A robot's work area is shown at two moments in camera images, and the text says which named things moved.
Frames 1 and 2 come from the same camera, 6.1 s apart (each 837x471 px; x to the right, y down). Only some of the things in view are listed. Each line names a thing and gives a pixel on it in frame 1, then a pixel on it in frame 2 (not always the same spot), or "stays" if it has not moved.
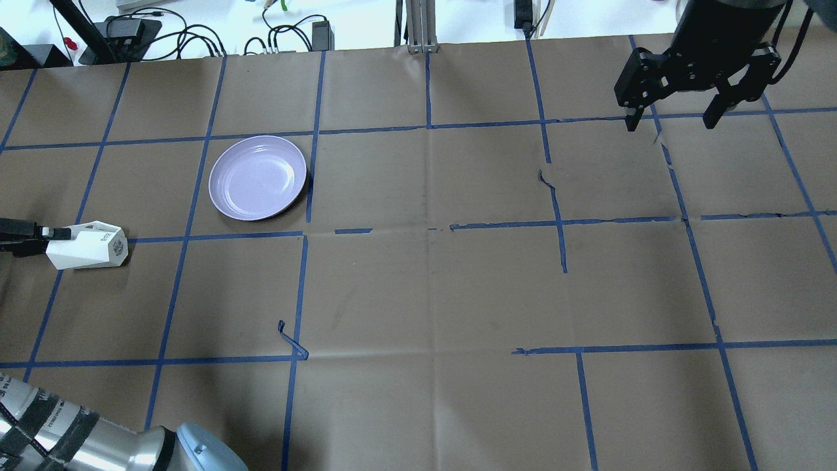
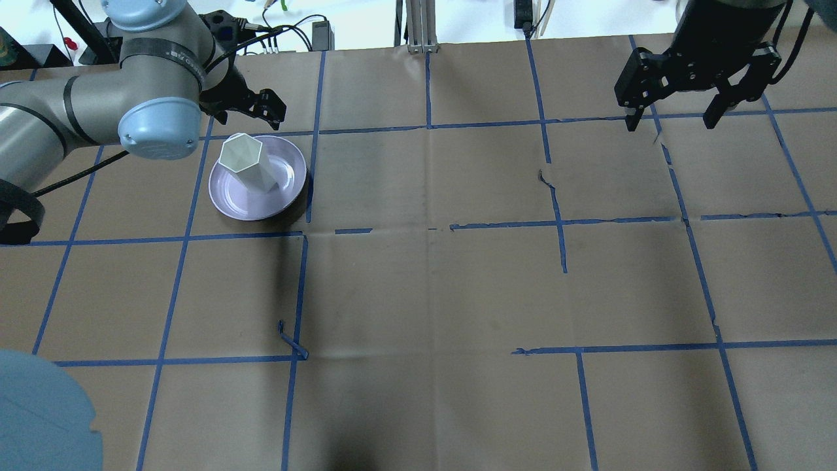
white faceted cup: (95, 244) -> (243, 154)
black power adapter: (323, 37) stays
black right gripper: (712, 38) stays
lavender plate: (256, 177) stays
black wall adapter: (523, 14) stays
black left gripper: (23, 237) -> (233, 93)
